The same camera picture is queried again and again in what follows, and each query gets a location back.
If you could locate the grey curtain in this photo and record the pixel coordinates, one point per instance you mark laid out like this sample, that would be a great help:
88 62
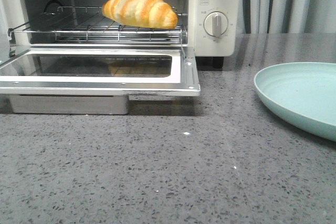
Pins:
288 1

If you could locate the croissant bread roll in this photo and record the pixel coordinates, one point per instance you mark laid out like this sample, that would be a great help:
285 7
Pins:
141 13

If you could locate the white Toshiba toaster oven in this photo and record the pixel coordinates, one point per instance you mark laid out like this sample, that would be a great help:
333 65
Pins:
203 44

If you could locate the oven door with glass window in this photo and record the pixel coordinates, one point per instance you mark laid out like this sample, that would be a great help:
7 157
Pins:
95 79

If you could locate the light green plate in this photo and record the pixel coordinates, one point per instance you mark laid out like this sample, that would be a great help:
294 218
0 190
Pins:
302 94

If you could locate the lower oven timer knob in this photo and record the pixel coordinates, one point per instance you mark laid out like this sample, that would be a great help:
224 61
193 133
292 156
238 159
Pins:
215 24

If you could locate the metal wire oven rack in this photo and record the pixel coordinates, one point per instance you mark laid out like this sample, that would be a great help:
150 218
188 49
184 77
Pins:
87 25

